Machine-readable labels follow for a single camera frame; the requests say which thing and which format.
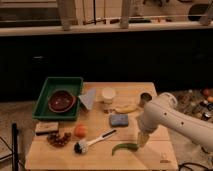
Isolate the green pepper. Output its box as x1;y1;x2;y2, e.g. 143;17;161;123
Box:
111;143;139;156

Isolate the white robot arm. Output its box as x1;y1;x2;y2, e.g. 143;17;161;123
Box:
138;93;213;152

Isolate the metal cup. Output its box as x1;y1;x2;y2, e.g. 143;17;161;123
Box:
139;93;152;107

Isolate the white paper cup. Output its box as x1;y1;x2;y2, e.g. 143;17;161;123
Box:
101;87;116;104

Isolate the blue sponge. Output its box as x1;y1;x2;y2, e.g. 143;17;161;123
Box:
109;114;129;127

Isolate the yellow banana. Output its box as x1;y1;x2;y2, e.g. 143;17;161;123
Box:
115;105;137;114

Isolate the orange tomato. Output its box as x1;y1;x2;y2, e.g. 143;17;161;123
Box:
74;124;88;138

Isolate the dark red grape bunch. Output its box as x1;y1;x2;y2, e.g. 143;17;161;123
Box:
47;133;71;148

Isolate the brown wooden bowl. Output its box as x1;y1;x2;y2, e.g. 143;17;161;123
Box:
48;90;76;113

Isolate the small wooden block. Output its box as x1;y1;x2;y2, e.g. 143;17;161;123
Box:
35;122;59;135

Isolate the green plastic tray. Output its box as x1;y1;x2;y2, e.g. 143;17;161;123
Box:
33;77;83;121

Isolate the black stand left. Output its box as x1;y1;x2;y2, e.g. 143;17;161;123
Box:
12;123;19;171

